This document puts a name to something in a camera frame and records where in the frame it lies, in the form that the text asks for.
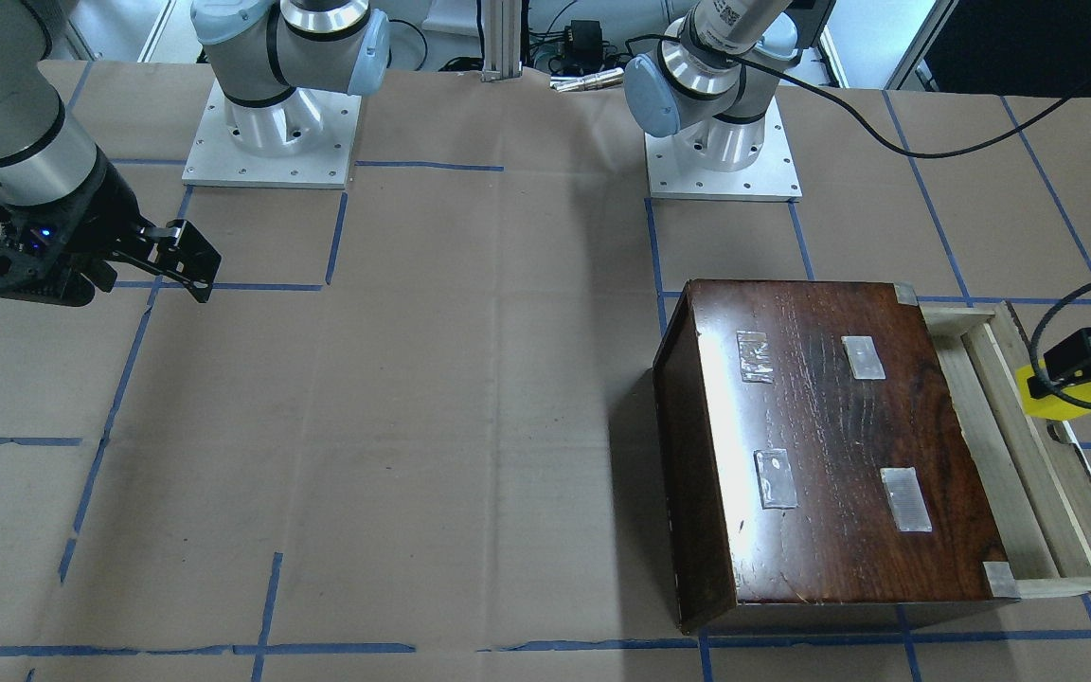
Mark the black gripper, camera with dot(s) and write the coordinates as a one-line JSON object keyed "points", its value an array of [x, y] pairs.
{"points": [[102, 220]]}

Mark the yellow block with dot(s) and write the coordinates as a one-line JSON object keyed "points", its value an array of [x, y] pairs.
{"points": [[1050, 415]]}

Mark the light wooden drawer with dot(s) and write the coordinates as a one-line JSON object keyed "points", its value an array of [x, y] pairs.
{"points": [[1035, 475]]}

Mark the dark wooden drawer cabinet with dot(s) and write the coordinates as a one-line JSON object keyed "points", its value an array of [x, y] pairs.
{"points": [[817, 478]]}

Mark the brown paper table cover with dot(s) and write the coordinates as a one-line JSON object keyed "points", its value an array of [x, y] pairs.
{"points": [[411, 435]]}

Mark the black power adapter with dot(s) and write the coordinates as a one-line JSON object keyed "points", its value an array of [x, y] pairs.
{"points": [[583, 50]]}

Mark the white base plate, camera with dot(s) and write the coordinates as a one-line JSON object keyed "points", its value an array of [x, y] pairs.
{"points": [[717, 160], [303, 142]]}

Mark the aluminium frame post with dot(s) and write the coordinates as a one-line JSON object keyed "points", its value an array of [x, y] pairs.
{"points": [[502, 26]]}

